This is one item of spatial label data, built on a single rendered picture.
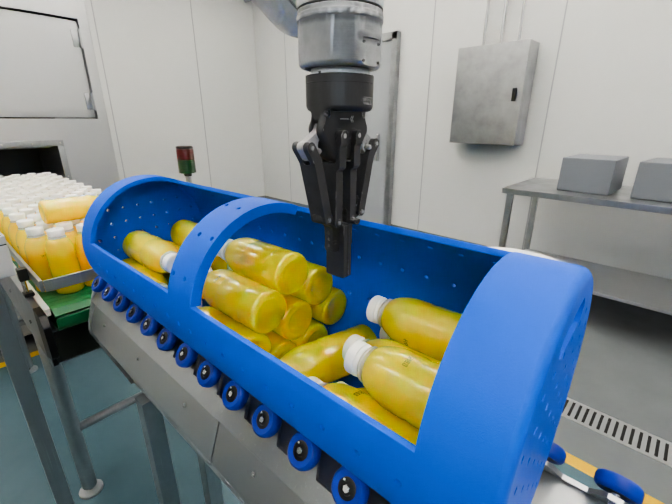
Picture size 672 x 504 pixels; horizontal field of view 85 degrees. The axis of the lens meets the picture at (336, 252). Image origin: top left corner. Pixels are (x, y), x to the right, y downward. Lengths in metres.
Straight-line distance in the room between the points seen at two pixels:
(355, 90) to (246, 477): 0.54
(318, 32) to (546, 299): 0.31
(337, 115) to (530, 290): 0.26
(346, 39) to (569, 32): 3.43
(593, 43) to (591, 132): 0.65
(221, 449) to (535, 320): 0.52
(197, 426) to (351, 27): 0.63
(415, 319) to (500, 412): 0.21
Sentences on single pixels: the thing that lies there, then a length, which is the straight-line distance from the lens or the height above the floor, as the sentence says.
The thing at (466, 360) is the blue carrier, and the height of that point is 1.19.
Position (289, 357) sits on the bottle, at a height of 1.04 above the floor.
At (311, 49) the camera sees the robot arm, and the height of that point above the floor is 1.42.
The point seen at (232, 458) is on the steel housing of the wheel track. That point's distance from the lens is 0.65.
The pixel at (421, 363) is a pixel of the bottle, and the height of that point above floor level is 1.12.
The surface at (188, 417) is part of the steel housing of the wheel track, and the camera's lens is 0.74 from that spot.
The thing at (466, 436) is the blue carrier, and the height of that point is 1.15.
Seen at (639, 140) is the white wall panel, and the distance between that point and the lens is 3.63.
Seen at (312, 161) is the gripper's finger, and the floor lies 1.31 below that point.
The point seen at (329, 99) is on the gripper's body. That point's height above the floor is 1.37.
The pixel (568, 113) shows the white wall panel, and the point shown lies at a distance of 3.71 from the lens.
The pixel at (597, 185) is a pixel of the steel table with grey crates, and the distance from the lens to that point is 2.91.
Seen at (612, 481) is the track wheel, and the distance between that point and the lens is 0.56.
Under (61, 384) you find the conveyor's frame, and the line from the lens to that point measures 1.61.
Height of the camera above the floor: 1.35
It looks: 20 degrees down
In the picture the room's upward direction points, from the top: straight up
